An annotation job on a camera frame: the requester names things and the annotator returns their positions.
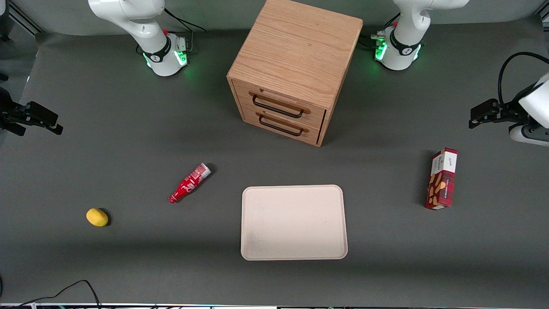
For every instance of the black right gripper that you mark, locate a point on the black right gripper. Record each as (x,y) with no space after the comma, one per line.
(7,112)

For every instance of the yellow lemon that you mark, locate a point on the yellow lemon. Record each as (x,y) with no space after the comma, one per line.
(97,217)

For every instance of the wooden drawer front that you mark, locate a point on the wooden drawer front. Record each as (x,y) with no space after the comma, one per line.
(251,115)
(317,116)

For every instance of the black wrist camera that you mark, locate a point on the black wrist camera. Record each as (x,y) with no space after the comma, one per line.
(508,112)

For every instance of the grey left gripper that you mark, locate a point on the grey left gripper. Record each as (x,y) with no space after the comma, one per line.
(509,111)

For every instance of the red cookie box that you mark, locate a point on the red cookie box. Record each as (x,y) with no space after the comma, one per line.
(441,184)

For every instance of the beige rectangular tray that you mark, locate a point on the beige rectangular tray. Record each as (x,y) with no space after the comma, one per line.
(294,223)

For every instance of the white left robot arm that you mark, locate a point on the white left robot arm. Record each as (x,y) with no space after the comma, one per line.
(405,47)

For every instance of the red cola bottle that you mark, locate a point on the red cola bottle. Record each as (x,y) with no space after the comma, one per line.
(188,184)

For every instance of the aluminium frame rail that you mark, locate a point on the aluminium frame rail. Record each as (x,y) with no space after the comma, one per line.
(25,18)
(542,15)

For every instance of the wooden drawer cabinet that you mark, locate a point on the wooden drawer cabinet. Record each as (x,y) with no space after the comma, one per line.
(296,47)

